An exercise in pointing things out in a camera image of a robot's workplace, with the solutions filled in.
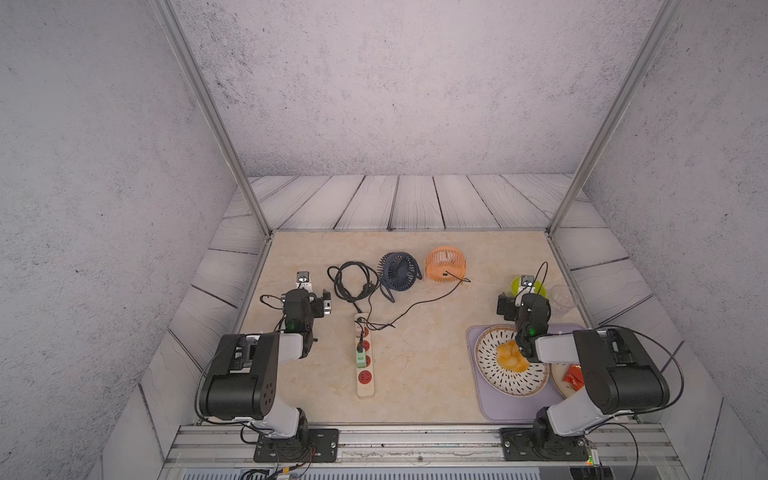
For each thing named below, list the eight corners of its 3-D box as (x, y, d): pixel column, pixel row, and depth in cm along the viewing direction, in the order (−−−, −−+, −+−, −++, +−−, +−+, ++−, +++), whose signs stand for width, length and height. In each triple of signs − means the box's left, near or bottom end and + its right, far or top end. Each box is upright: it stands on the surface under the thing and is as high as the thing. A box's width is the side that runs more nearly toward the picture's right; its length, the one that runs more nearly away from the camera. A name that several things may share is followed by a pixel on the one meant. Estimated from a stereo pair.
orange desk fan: (425, 288, 105) (428, 263, 95) (423, 271, 110) (426, 246, 100) (461, 288, 105) (468, 263, 95) (458, 271, 110) (464, 246, 100)
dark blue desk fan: (392, 302, 102) (392, 281, 93) (372, 282, 107) (370, 260, 98) (421, 281, 107) (424, 259, 98) (401, 262, 113) (401, 240, 104)
